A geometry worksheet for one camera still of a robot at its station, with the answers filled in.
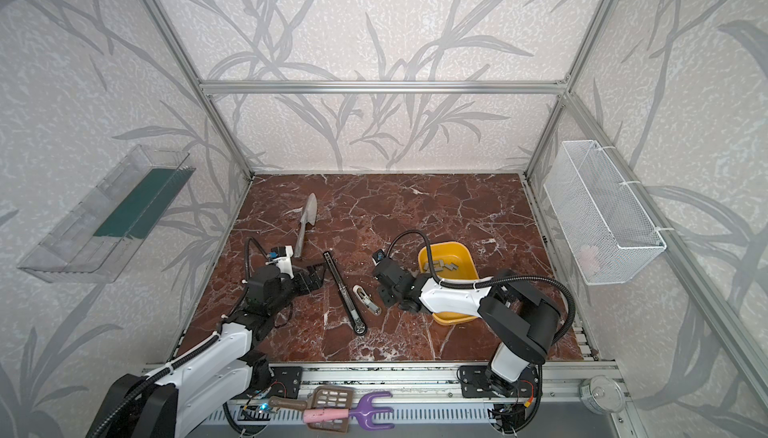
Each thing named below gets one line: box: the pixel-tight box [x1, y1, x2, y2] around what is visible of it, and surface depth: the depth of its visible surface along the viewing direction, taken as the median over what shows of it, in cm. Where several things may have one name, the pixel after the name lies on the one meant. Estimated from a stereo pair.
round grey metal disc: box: [579, 375, 625, 414], surface depth 69 cm
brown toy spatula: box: [268, 386, 353, 433], surface depth 72 cm
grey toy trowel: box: [294, 192, 317, 258], surface depth 108 cm
